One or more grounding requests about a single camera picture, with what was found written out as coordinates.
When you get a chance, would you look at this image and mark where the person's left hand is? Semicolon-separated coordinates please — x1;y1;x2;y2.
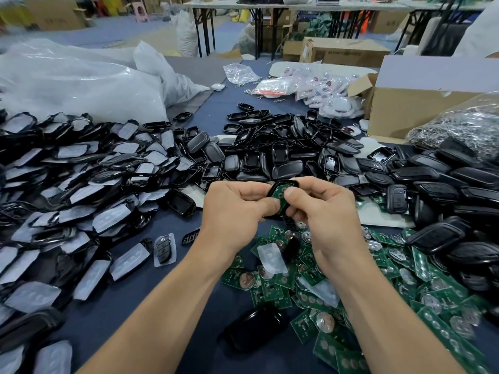
195;180;280;265

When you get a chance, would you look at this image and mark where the person's right hand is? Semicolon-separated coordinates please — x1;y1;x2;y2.
283;177;375;276

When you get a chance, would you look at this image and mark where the small green circuit board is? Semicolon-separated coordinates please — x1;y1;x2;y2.
271;183;296;201

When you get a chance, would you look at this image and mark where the pile of black shell halves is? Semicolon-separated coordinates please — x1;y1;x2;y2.
222;103;395;195

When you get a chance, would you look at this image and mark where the lone glossy black shell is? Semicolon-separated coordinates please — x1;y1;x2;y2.
224;308;285;354

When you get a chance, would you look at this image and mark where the pile of green circuit boards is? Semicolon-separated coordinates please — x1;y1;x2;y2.
220;191;496;374

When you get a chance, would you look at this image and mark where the pile of assembled black fobs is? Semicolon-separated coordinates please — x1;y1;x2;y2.
386;136;499;324

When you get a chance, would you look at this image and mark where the pile of shells with pads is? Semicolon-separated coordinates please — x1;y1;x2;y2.
0;111;205;374

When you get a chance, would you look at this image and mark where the person's left forearm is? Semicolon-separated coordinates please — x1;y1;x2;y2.
78;253;227;374

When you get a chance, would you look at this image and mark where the person's right forearm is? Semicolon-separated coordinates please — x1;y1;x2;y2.
335;261;469;374

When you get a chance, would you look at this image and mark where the black rubber button pad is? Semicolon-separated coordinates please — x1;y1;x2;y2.
281;230;301;258

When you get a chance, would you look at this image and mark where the clear plastic film piece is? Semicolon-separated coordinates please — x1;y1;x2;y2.
257;243;288;276

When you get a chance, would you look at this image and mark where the heap of clear parts bags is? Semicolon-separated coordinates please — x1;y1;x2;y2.
295;68;366;120

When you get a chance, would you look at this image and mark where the clear bag with red label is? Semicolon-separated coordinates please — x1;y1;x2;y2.
248;77;297;98

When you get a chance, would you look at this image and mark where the large open cardboard box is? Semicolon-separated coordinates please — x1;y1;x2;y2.
347;54;499;145

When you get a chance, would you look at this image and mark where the small crumpled clear plastic bag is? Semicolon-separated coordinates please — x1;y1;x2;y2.
224;63;262;86

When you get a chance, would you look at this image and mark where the clear bag of metal parts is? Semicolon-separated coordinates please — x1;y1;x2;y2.
405;93;499;161

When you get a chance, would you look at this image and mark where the brown cardboard box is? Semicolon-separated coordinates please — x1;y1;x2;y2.
301;37;392;69

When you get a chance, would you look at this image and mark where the white sack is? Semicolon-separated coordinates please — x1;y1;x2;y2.
175;10;201;58

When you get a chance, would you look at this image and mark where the large white plastic bag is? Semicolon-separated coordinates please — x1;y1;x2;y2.
0;38;210;125

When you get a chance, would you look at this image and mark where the long white table top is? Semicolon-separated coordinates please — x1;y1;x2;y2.
185;0;477;12

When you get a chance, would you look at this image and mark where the pink plastic stool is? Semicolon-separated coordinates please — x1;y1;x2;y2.
130;2;149;23

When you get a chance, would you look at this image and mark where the tan cardboard box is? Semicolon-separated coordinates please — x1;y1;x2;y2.
23;0;88;32

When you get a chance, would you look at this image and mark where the black metal table frame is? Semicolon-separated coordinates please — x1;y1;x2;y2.
189;5;285;59

